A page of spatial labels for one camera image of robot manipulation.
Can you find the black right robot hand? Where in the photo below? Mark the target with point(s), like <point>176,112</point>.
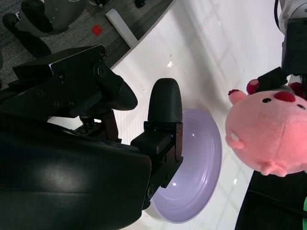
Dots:
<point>60,167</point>

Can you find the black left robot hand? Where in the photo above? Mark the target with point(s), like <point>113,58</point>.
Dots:
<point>296,48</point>

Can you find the pink plush beaver doll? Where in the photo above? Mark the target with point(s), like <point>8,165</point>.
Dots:
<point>271,134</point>

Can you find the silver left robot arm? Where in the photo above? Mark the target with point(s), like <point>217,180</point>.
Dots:
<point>295,9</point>

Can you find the purple round plate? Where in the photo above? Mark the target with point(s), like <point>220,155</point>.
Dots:
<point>199,167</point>

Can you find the black robot foot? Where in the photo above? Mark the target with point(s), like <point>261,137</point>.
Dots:
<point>33,45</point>

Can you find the red square floor marker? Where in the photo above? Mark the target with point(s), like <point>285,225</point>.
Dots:
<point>97,30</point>

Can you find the grey robot leg shell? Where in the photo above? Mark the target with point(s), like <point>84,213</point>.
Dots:
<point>64,16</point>

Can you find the white table leg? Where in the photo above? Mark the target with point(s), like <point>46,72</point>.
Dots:
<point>122,28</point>

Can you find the black chair caster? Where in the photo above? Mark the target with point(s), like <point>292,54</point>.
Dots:
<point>100,2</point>
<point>140,3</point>

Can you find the green cloth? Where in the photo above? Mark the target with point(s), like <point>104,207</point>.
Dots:
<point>305,215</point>

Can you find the black backdrop curtain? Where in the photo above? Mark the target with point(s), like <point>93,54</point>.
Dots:
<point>263,215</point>

